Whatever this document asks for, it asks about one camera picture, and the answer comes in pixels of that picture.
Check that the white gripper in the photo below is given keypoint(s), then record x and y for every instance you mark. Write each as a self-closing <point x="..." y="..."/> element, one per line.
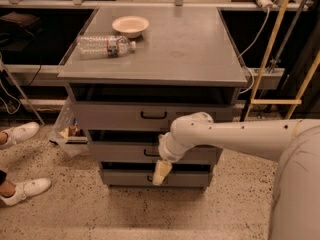
<point x="165" y="150"/>

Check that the grey drawer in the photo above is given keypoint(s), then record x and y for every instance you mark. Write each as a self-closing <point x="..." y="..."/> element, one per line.
<point x="139" y="117"/>
<point x="148" y="153"/>
<point x="112" y="177"/>

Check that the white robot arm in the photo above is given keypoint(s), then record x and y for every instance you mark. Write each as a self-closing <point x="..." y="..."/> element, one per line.
<point x="294" y="144"/>

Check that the grey bottom drawer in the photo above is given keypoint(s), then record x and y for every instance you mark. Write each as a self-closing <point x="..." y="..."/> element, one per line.
<point x="112" y="177"/>

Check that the grey top drawer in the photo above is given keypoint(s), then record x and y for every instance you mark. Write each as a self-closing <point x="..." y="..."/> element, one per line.
<point x="139" y="117"/>

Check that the grey metal drawer cabinet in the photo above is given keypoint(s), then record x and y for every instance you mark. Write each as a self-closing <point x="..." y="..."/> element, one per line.
<point x="185" y="57"/>

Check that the clear plastic snack bin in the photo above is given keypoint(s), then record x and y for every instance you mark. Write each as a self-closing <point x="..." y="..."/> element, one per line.
<point x="67" y="134"/>

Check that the clear plastic water bottle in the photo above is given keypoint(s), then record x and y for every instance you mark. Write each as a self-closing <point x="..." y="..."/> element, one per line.
<point x="105" y="45"/>

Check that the lower white sneaker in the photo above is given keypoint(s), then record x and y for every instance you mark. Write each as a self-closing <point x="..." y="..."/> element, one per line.
<point x="26" y="189"/>

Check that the white sneaker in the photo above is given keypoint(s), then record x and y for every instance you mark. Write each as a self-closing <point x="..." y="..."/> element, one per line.
<point x="15" y="135"/>
<point x="26" y="189"/>

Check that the white paper bowl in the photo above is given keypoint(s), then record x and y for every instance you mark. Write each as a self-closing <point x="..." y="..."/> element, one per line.
<point x="130" y="26"/>

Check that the upper white sneaker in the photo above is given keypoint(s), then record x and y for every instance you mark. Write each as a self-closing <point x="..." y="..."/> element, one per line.
<point x="15" y="135"/>

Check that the yellow wooden ladder frame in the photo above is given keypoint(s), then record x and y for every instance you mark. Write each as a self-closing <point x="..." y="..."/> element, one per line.
<point x="292" y="103"/>

